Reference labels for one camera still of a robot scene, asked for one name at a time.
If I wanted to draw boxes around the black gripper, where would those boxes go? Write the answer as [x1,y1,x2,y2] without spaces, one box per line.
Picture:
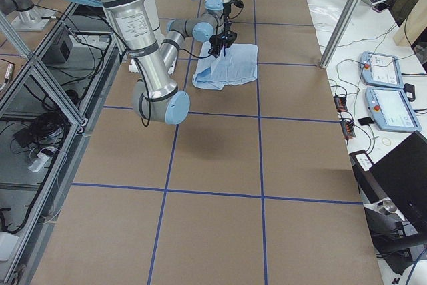
[208,20,238,58]
[222,0,244,23]

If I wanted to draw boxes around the light blue button shirt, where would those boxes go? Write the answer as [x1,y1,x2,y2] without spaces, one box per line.
[192,42,258,90]

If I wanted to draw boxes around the upper orange electronics board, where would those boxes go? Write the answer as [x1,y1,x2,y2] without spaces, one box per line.
[333,95,348,112]

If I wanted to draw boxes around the orange electronics board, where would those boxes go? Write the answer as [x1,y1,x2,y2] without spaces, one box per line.
[340,119,356,140]
[333,95,348,112]

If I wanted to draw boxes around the pink smartphone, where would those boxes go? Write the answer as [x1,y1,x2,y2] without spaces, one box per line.
[372,2,390,13]

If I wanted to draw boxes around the lower orange electronics board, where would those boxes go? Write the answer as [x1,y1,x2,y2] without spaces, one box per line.
[340,119,356,140]

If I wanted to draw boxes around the upper teach pendant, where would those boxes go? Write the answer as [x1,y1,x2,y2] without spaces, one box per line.
[360,51,404,89]

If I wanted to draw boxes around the teach pendant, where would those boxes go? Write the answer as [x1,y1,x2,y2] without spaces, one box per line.
[360,51,404,89]
[365,87,422,133]

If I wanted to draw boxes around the wooden board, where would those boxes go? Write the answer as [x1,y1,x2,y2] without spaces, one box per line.
[393,0,426,46]

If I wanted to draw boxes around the lower teach pendant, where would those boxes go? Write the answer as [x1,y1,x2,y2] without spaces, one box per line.
[365,87,422,133]

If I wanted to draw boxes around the white power strip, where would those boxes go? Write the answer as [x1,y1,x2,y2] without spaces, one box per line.
[28,152,49,173]

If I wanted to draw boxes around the black laptop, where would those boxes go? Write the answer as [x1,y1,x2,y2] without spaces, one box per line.
[370,131,426,232]

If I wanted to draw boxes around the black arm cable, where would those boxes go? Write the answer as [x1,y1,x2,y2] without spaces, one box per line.
[139,14,224,129]

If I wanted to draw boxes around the aluminium frame post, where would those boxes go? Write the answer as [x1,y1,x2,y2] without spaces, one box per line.
[319,0,361,69]

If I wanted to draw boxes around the aluminium frame rack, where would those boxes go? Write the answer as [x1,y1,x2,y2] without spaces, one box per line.
[1,0,120,284]

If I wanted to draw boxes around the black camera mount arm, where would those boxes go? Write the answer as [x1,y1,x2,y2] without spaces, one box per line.
[364,198,426,262]

